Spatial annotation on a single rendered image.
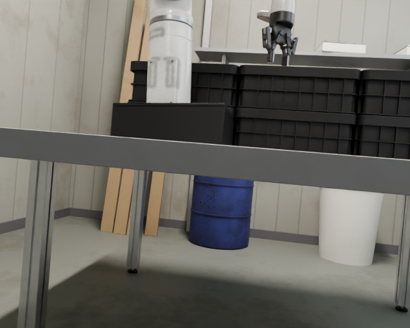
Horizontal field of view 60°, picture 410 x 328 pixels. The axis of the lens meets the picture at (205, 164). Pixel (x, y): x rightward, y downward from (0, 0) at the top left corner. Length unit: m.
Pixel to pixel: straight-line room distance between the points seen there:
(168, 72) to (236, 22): 2.86
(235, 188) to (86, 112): 1.77
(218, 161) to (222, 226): 2.34
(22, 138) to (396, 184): 0.47
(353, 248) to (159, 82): 2.35
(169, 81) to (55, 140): 0.30
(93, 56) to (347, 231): 2.80
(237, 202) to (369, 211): 0.96
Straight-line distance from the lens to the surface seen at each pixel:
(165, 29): 0.76
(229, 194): 2.73
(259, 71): 0.94
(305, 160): 0.43
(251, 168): 0.43
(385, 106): 0.97
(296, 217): 3.36
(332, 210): 2.84
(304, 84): 0.95
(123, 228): 3.07
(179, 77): 0.74
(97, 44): 3.86
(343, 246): 2.86
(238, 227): 2.81
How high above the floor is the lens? 0.68
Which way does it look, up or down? 1 degrees down
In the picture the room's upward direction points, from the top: 5 degrees clockwise
